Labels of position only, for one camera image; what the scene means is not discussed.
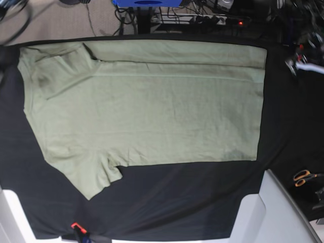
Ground black table leg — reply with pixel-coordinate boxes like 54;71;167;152
136;7;155;34

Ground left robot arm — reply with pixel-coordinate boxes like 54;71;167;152
286;1;323;76

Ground white frame left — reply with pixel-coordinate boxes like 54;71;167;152
1;188;36;243

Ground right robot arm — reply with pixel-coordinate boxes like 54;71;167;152
1;0;33;46

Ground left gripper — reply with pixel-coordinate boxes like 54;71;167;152
285;54;324;76

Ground black table cloth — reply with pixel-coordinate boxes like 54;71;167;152
1;43;323;241

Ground orange clamp bottom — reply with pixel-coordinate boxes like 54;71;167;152
71;222;88;234

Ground orange black clamp right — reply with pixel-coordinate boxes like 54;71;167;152
296;44;307;63

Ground white power strip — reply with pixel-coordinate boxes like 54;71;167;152
151;13;251;26

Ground green T-shirt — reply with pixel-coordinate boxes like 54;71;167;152
18;40;267;199

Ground orange handled scissors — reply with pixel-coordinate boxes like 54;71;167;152
293;170;323;187

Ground blue box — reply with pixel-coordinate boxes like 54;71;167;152
112;0;183;8

